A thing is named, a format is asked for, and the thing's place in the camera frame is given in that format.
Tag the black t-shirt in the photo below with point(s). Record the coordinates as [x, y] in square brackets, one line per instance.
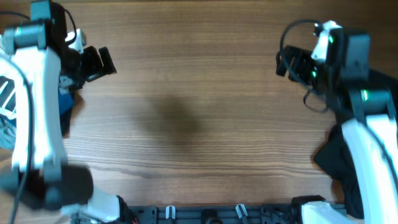
[334, 158]

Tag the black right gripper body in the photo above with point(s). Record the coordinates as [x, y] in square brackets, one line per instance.
[294, 62]

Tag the folded blue shirt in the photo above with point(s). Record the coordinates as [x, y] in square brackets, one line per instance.
[65, 102]

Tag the white t-shirt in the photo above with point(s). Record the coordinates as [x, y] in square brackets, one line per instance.
[8, 98]

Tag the folded light grey garment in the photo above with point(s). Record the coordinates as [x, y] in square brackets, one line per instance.
[7, 134]

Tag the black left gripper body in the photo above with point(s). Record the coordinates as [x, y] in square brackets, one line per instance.
[87, 67]

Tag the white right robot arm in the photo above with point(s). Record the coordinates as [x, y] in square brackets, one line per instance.
[361, 152]

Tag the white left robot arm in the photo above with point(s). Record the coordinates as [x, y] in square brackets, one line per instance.
[42, 60]

